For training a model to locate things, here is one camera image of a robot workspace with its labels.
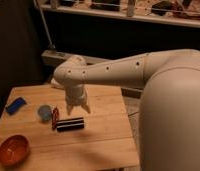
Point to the blue rectangular block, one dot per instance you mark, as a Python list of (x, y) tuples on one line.
[(15, 106)]

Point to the orange ceramic bowl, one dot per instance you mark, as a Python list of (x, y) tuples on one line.
[(14, 150)]

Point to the metal shelf rack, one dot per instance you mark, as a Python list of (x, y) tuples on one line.
[(171, 12)]

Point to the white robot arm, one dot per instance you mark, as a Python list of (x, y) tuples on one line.
[(169, 111)]

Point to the black white striped box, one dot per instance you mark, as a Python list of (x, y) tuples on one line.
[(70, 124)]

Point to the blue-grey ceramic cup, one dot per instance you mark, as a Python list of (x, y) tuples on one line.
[(45, 112)]

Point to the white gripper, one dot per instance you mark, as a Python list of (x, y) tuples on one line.
[(76, 96)]

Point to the red flat object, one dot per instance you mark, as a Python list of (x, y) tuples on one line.
[(55, 117)]

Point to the wooden table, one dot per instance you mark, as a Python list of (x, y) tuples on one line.
[(106, 141)]

